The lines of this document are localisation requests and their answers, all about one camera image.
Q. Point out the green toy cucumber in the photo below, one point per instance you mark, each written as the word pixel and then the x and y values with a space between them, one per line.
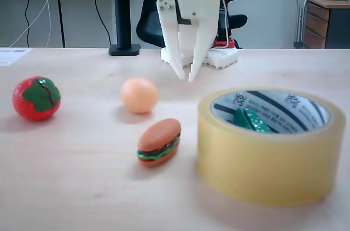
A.
pixel 246 120

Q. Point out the red table clamp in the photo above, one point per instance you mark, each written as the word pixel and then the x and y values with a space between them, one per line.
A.
pixel 225 43

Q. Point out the black office chair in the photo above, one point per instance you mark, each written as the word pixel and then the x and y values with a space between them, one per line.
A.
pixel 147 26

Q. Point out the beige toy egg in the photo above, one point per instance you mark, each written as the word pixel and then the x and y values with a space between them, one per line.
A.
pixel 139 95

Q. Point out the grey metal crutch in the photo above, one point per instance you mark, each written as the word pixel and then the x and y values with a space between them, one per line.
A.
pixel 300 23

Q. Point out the toy hamburger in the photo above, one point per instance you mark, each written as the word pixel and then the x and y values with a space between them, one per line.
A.
pixel 160 141

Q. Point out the wooden drawer cabinet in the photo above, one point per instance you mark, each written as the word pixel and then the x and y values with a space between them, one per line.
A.
pixel 314 23

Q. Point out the yellow packing tape roll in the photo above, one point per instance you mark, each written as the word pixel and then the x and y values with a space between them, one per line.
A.
pixel 262 168

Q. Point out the red toy strawberry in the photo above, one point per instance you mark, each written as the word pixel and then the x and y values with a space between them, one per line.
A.
pixel 35 100

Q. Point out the white printed paper sheet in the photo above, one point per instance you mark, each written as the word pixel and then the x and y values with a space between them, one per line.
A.
pixel 11 56

